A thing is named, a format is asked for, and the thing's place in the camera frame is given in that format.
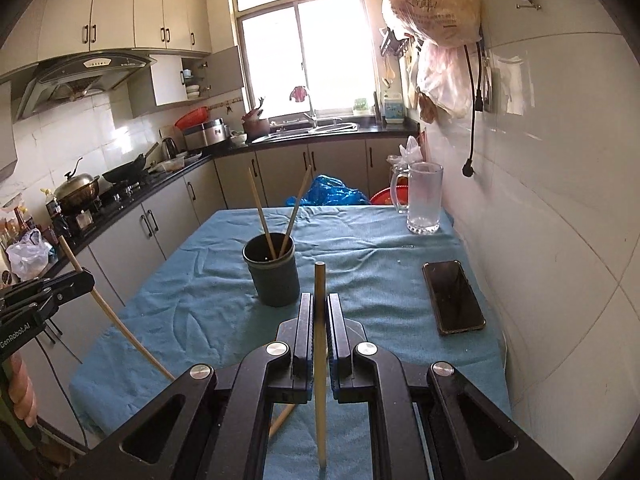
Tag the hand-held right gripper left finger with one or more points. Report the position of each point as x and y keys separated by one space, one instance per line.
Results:
x=304 y=332

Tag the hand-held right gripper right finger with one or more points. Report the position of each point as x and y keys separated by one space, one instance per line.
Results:
x=334 y=332

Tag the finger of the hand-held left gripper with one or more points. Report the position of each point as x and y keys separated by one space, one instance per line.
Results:
x=65 y=285

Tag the long bamboo chopstick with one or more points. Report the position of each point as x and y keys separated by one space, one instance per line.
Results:
x=260 y=212
x=296 y=210
x=125 y=332
x=320 y=285

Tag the dark grey utensil cup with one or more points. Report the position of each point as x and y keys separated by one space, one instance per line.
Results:
x=272 y=285

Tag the person's left hand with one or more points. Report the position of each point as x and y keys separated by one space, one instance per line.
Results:
x=24 y=390

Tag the crumpled white plastic bag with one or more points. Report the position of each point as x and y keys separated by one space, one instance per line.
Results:
x=27 y=257

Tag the steel kettle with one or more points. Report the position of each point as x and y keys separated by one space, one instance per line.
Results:
x=75 y=190

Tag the blue tablecloth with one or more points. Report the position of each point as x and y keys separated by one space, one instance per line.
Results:
x=200 y=285

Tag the black smartphone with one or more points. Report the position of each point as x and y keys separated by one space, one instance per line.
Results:
x=452 y=295

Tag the black wok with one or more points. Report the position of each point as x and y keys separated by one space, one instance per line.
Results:
x=125 y=172

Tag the blue plastic bag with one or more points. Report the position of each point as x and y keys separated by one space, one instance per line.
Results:
x=330 y=192

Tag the red plastic basin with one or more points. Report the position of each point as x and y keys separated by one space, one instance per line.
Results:
x=382 y=197

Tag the clear glass mug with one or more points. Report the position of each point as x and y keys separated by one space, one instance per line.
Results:
x=425 y=200

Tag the electric kettle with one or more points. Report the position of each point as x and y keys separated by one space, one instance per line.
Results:
x=169 y=149

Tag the small white plastic bag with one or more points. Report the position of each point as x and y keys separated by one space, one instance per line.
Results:
x=410 y=150

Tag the steel sink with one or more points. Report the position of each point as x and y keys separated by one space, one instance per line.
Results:
x=305 y=132

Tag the white bowl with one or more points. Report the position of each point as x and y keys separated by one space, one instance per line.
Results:
x=238 y=138

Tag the steel pot on counter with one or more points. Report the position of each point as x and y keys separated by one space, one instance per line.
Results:
x=205 y=135

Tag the red plastic basket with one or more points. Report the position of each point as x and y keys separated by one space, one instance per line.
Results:
x=190 y=119

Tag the dark red pot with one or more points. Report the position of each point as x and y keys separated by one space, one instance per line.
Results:
x=256 y=127

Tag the range hood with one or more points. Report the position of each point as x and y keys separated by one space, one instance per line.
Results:
x=85 y=72

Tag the metal faucet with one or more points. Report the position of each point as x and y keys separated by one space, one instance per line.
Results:
x=311 y=110

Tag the white countertop container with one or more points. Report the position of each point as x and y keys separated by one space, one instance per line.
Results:
x=393 y=109

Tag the pink hanging plastic bag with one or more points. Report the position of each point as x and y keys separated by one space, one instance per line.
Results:
x=445 y=80

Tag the beige upper cabinets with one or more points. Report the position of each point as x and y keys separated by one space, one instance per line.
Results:
x=125 y=5

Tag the kitchen window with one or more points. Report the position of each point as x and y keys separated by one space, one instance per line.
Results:
x=300 y=45

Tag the large hanging plastic bag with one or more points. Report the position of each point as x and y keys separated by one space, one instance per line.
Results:
x=432 y=5

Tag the open wall cabinet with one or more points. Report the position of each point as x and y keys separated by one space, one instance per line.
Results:
x=167 y=82

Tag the wall power outlet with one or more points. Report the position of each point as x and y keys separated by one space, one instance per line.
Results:
x=487 y=85

